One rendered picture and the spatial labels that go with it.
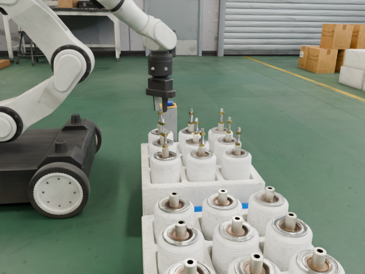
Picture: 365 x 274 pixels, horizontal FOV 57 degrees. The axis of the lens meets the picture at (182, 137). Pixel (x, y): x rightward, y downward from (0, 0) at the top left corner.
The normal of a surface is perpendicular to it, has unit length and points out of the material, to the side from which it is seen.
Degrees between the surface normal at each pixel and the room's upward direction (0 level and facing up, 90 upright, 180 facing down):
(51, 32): 90
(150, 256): 0
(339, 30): 90
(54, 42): 90
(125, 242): 0
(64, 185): 90
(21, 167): 0
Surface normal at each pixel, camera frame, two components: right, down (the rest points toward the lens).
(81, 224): 0.01, -0.94
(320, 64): 0.12, 0.33
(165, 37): 0.69, 0.25
